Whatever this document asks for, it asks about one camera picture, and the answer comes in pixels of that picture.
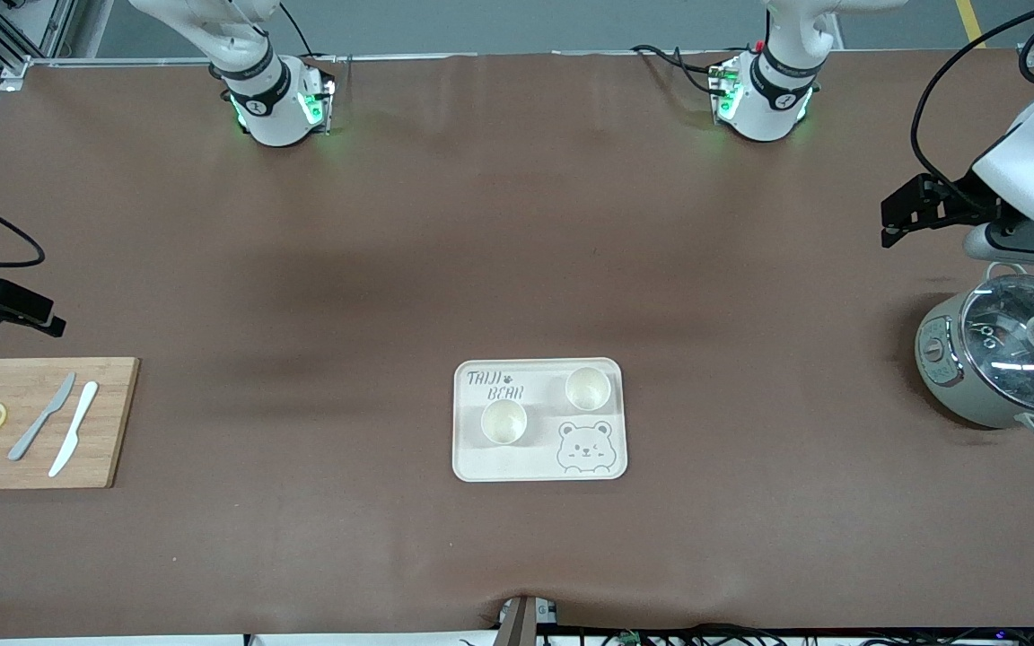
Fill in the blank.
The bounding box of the wooden cutting board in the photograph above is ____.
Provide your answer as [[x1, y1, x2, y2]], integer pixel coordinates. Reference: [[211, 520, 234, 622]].
[[0, 357, 141, 491]]

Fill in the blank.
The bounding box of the black base power cable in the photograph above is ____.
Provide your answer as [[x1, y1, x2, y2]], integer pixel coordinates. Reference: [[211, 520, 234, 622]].
[[630, 43, 726, 96]]

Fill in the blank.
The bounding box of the grey plastic knife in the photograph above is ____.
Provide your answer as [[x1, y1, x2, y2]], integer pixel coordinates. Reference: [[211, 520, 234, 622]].
[[7, 371, 77, 462]]

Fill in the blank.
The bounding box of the white plastic knife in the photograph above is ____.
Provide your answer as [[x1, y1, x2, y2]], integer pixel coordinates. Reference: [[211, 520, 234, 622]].
[[48, 380, 100, 478]]

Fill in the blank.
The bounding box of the grey-green electric pot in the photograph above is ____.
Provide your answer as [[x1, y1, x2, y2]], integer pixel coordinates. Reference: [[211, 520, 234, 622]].
[[915, 260, 1034, 439]]

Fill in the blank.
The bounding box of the aluminium frame profile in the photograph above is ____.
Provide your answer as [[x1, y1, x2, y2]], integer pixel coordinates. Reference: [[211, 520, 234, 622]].
[[0, 0, 80, 91]]

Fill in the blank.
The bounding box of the beige bear print tray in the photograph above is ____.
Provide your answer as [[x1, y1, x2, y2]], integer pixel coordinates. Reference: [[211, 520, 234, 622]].
[[452, 357, 628, 484]]

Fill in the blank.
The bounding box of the white IKEA cup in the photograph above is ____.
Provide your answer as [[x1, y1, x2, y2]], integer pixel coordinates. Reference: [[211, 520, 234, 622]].
[[565, 366, 612, 412], [480, 399, 529, 446]]

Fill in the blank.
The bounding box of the glass pot lid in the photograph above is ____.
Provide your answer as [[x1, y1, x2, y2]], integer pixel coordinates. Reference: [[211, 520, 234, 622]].
[[960, 274, 1034, 415]]

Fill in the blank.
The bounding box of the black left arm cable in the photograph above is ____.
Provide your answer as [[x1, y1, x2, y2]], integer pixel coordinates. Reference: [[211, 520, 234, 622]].
[[910, 0, 1034, 212]]

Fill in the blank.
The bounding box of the metal table edge bracket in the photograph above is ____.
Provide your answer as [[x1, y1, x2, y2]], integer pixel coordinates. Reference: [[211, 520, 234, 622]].
[[495, 594, 563, 646]]

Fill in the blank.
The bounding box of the brown table mat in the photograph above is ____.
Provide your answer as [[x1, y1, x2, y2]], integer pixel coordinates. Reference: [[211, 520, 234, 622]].
[[0, 49, 1034, 640]]

